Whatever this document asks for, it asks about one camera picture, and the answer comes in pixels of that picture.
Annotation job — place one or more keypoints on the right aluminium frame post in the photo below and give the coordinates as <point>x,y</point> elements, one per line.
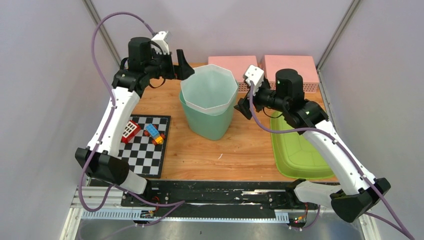
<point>349,14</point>

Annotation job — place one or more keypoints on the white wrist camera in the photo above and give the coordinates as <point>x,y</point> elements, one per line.
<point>254,76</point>
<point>159,43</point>

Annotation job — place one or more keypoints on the red white toy block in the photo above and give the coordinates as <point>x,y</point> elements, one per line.
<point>130,131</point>

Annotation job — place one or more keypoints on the pink perforated plastic basket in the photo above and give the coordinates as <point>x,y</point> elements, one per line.
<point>237,65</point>

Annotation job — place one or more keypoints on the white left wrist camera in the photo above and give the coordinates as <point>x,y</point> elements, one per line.
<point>159,43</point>

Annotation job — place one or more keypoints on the aluminium frame post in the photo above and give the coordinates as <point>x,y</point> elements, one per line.
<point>95,16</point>
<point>349,14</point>

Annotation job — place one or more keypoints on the black white checkerboard mat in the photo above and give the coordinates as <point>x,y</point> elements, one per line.
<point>143,157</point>

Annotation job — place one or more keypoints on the white translucent bin liner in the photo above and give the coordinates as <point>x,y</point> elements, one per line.
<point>210,90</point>

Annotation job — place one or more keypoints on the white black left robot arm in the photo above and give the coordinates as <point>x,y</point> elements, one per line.
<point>148,58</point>

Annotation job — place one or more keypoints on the mint green trash bin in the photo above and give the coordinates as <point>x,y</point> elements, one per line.
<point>211,127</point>

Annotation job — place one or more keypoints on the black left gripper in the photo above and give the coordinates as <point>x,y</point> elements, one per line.
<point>180,71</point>

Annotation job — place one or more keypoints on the large lime green tub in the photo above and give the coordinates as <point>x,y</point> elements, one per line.
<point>296,158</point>

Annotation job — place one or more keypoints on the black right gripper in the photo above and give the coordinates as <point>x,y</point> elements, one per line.
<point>243,105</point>

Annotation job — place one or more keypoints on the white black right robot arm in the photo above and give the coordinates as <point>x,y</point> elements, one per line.
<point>358,189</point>

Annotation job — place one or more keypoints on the left aluminium frame post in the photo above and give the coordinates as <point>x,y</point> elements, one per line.
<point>95,16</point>

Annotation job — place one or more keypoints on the blue yellow toy car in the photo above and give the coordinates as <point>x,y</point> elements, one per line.
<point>151,131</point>

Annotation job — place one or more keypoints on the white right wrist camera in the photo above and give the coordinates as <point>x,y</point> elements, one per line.
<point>254,76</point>

